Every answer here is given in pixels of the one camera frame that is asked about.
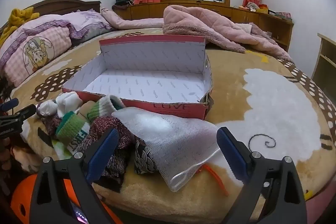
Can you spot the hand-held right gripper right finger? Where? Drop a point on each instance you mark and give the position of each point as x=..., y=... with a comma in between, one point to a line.
x=231, y=155

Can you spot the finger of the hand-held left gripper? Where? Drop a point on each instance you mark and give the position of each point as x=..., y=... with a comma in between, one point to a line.
x=8, y=105
x=23, y=112

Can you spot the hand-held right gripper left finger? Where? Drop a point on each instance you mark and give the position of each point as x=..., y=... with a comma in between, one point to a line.
x=105, y=150

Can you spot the dark wave-patterned sock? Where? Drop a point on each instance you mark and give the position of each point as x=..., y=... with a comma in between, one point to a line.
x=144, y=158

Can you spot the green white striped sock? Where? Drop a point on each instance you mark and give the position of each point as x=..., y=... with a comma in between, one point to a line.
x=102, y=108
x=69, y=129

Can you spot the beige sock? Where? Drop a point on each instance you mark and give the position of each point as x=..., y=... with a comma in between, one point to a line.
x=85, y=109

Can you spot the white sock red trim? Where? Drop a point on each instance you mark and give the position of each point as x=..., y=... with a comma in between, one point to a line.
x=69, y=102

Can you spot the white plastic bag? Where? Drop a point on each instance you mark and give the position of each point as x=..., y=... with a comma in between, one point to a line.
x=170, y=134

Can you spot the red cardboard shoebox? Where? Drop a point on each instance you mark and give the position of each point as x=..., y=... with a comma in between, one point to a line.
x=147, y=66

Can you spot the dark cloth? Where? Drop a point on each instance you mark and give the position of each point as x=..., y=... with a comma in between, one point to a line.
x=113, y=183

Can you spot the pink cartoon pillow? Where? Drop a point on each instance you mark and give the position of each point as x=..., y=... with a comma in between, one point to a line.
x=44, y=37

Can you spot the yellow knit cloth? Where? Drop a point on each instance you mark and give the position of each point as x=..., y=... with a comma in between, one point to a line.
x=19, y=16

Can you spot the purple floral pillow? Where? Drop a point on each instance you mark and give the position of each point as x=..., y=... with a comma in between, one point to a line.
x=89, y=22

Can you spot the wooden headboard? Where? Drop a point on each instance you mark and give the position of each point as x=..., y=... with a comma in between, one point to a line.
x=65, y=5

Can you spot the pink long bolster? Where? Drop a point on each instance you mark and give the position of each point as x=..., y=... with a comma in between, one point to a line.
x=136, y=22

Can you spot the light wooden shelf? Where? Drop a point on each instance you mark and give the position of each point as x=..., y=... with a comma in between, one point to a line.
x=325, y=61

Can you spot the pink fleece blanket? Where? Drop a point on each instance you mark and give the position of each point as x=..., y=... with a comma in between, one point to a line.
x=147, y=10

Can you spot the pink patterned box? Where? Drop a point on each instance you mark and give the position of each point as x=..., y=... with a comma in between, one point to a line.
x=284, y=15

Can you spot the yellow red box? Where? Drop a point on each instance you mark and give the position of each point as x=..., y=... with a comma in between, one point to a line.
x=262, y=8

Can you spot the floral cloth bundle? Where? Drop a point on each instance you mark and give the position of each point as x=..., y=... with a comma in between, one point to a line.
x=252, y=5

